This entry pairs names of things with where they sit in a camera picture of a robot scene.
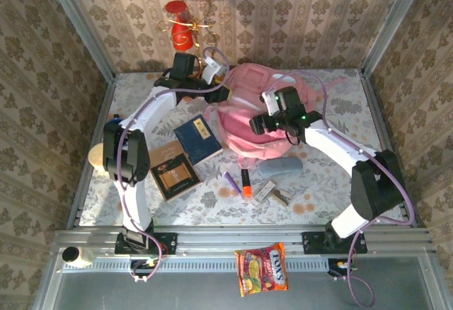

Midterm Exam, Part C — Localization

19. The wide aluminium frame rail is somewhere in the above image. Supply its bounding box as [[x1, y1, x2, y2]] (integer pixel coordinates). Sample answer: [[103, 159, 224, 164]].
[[52, 225, 435, 258]]

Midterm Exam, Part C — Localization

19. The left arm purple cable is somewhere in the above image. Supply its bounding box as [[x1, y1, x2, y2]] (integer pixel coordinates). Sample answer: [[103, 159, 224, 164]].
[[117, 46, 233, 285]]

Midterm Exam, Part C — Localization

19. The cream round sponge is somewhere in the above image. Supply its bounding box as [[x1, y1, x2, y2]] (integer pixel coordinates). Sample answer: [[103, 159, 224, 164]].
[[88, 142, 107, 171]]

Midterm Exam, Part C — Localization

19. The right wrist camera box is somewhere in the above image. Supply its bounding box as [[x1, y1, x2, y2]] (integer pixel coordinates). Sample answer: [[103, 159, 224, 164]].
[[260, 90, 284, 117]]

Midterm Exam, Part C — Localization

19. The small controller board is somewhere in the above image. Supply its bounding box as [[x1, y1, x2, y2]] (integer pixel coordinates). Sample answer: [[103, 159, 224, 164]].
[[129, 258, 164, 285], [327, 258, 359, 279]]

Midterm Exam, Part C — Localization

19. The purple pen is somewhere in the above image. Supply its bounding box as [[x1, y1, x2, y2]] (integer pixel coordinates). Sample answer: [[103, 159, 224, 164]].
[[222, 171, 243, 196]]

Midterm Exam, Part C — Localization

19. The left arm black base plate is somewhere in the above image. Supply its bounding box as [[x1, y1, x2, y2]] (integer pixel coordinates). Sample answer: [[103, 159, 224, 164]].
[[115, 231, 178, 256]]

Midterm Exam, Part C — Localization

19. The pink backpack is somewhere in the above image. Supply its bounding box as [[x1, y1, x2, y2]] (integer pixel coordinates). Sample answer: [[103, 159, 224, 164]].
[[204, 62, 350, 169]]

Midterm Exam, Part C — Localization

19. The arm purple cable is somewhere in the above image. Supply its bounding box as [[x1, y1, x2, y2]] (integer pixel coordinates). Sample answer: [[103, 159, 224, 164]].
[[117, 46, 233, 285], [261, 70, 418, 308]]

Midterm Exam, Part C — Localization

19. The grey blue pencil case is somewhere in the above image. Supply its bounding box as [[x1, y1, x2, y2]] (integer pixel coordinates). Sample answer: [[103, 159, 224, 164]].
[[258, 156, 304, 178]]

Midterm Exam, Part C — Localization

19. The black orange highlighter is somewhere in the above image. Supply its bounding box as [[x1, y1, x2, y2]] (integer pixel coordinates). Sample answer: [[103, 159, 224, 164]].
[[240, 168, 254, 200]]

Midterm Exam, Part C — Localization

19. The red goblet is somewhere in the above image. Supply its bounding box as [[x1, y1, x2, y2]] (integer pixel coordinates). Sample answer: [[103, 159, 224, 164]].
[[165, 0, 194, 51]]

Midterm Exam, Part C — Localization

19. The white bottle black cap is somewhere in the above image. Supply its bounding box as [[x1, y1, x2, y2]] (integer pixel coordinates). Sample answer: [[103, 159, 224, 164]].
[[62, 246, 95, 268]]

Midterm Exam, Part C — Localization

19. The floral fern print tablecloth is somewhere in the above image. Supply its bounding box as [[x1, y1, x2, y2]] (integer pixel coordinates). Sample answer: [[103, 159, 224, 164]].
[[79, 69, 406, 226]]

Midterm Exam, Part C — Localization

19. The brown book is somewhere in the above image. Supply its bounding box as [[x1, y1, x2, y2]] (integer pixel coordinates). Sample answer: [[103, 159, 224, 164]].
[[149, 140, 203, 203]]

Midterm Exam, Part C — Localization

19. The small long white box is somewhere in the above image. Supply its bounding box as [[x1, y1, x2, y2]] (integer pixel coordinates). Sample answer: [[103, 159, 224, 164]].
[[251, 179, 277, 207]]

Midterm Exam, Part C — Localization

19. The dark blue book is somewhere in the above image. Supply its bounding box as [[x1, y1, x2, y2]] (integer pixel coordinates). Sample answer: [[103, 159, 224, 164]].
[[173, 114, 224, 166]]

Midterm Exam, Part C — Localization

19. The gold mug tree stand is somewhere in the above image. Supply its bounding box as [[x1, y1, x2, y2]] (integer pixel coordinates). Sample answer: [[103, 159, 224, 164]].
[[157, 0, 231, 104]]

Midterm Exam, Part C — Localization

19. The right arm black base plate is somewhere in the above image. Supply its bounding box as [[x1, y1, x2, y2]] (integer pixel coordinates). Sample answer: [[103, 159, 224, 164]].
[[302, 231, 368, 255]]

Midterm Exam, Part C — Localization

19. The orange red candy bag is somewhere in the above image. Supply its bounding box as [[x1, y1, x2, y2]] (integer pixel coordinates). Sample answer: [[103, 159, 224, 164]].
[[234, 241, 289, 298]]

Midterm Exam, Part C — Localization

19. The aluminium frame post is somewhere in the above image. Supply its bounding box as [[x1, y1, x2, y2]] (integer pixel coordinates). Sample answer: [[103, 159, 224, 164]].
[[40, 0, 116, 81], [360, 0, 431, 77]]

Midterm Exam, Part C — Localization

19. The grey slotted cable duct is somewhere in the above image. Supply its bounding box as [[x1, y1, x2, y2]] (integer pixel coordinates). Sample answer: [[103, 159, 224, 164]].
[[62, 256, 330, 274]]

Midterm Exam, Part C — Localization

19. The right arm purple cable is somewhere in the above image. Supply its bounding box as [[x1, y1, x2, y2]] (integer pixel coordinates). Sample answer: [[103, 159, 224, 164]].
[[261, 70, 418, 308]]

